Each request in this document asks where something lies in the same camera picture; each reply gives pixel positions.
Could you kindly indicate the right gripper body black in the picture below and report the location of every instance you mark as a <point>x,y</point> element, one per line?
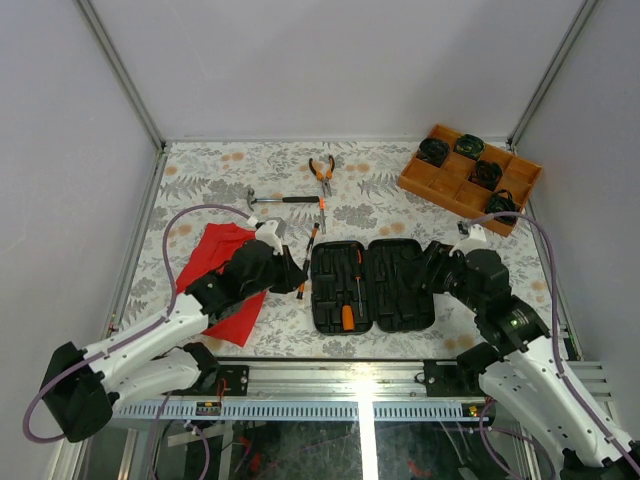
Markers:
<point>446,275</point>

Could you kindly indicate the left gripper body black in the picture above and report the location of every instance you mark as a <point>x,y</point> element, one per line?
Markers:
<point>272,281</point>

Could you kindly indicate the small black orange screwdriver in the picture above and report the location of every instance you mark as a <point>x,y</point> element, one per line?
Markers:
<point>300,291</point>

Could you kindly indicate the black orange screwdriver large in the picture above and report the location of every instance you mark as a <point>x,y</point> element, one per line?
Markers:
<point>358,276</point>

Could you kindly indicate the black plastic tool case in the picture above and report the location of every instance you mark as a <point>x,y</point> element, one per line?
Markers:
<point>388,270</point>

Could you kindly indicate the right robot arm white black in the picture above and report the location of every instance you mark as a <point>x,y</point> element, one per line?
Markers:
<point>517,367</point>

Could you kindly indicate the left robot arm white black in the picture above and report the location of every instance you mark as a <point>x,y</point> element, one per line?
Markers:
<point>83,387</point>

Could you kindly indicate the red cloth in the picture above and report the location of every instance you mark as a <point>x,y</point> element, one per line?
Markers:
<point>217,245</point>

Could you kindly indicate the thin black precision screwdriver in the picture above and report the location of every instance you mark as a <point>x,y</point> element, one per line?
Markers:
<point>309,246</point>

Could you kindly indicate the small hammer black grip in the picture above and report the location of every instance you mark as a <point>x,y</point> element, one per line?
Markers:
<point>252,199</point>

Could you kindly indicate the small orange tipped precision screwdriver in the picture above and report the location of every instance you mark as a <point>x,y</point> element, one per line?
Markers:
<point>321,202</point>

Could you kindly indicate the orange wooden divided tray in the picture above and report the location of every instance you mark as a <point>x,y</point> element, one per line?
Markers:
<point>467,176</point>

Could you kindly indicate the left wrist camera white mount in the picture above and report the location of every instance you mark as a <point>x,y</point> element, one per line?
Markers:
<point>270,231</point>

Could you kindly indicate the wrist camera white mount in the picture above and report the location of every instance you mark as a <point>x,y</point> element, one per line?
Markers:
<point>472,237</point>
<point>270,231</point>

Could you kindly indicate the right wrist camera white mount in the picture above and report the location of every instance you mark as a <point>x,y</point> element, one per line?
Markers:
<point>472,237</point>

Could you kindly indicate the orange handled pliers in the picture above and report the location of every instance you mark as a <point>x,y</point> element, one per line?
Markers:
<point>323,176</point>

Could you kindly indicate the aluminium frame rail front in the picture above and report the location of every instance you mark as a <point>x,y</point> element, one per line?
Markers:
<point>283,390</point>

